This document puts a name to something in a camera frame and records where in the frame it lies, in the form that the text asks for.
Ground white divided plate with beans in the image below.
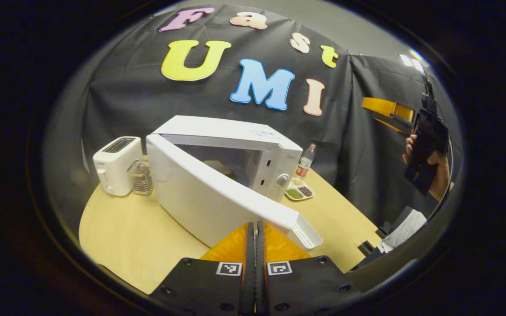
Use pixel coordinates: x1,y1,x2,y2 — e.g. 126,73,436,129
285,177,315,201

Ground white toaster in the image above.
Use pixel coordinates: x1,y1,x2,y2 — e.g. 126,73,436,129
92,136,145,197

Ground white cloth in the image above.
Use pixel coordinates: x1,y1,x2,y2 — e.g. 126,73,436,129
377,209,428,254

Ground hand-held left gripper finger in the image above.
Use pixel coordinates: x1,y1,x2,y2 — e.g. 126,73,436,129
148,222,256,316
257,221,363,316

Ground clear plastic water bottle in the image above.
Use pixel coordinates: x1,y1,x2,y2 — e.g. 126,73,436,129
296,143,317,177

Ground small ceiling light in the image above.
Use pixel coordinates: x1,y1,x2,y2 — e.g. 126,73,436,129
400,53,426,73

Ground clear ribbed glass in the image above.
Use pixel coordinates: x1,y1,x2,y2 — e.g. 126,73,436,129
128,160,153,196

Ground white microwave oven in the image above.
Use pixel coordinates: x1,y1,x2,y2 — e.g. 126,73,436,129
146,115,324,251

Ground sandwich with lettuce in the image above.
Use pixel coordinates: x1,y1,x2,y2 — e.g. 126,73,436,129
204,159,239,181

